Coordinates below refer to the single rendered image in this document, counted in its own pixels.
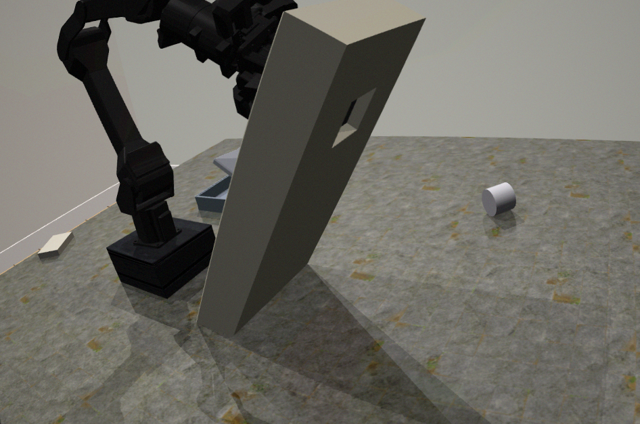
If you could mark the grey cylinder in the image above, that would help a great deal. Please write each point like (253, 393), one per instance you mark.
(498, 199)

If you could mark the beige flat box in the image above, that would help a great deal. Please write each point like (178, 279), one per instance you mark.
(55, 245)

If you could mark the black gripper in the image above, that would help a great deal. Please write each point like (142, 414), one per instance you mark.
(227, 34)

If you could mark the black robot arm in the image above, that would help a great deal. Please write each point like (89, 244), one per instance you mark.
(145, 176)

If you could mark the light blue shallow tray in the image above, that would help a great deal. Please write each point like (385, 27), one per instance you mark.
(213, 198)

